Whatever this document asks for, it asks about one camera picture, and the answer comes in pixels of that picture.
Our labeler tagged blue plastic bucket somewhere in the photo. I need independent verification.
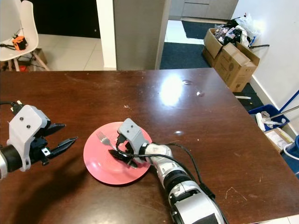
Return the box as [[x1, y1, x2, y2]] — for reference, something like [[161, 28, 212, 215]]
[[282, 135, 299, 176]]

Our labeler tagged large brown cardboard box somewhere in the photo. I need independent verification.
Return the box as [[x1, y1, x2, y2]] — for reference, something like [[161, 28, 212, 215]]
[[201, 27, 261, 93]]

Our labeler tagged blue grey mop handle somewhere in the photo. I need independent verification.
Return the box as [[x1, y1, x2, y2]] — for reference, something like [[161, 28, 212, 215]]
[[268, 90, 299, 118]]

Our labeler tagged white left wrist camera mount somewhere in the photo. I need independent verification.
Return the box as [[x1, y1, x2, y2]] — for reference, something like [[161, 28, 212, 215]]
[[7, 105, 50, 160]]

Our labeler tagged white plastic chair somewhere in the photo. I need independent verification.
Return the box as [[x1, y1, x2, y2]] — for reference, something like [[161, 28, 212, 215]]
[[0, 0, 50, 72]]

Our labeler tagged blue plastic bin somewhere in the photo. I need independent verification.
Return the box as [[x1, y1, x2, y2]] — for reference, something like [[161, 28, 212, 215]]
[[248, 103, 291, 132]]

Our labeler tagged pink round plate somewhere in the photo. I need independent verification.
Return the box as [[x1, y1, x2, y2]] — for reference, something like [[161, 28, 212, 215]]
[[83, 121, 153, 185]]

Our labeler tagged orange black device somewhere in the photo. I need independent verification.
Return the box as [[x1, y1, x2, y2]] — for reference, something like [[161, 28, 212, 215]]
[[12, 35, 29, 51]]

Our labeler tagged open flat cardboard box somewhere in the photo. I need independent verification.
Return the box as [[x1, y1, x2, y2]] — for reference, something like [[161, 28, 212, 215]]
[[263, 126, 296, 152]]

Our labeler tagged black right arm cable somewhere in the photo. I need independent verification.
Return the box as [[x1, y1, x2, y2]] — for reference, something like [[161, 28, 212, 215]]
[[121, 142, 216, 199]]

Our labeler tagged small dark blue rug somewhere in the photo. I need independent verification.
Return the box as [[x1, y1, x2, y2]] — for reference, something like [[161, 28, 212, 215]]
[[181, 20, 220, 40]]

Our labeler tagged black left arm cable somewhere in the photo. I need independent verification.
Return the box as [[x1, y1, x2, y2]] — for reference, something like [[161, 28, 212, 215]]
[[0, 99, 25, 113]]

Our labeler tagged pile of plastic bags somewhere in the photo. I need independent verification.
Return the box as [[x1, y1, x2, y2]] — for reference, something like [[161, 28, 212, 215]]
[[214, 13, 261, 48]]

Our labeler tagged large dark blue rug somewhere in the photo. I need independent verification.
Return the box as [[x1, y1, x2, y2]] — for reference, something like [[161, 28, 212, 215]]
[[159, 42, 214, 70]]

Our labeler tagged silver metal fork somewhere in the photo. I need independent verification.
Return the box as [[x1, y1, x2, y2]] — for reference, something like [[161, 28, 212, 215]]
[[96, 132, 139, 168]]

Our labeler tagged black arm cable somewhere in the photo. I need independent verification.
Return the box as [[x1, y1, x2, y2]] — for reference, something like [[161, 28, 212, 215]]
[[0, 99, 25, 113], [121, 142, 216, 199]]

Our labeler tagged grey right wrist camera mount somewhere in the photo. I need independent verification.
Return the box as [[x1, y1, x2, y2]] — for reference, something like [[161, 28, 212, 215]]
[[118, 118, 150, 157]]

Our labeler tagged grey cabinet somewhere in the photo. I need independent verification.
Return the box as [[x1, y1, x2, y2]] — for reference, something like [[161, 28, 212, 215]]
[[169, 0, 240, 20]]

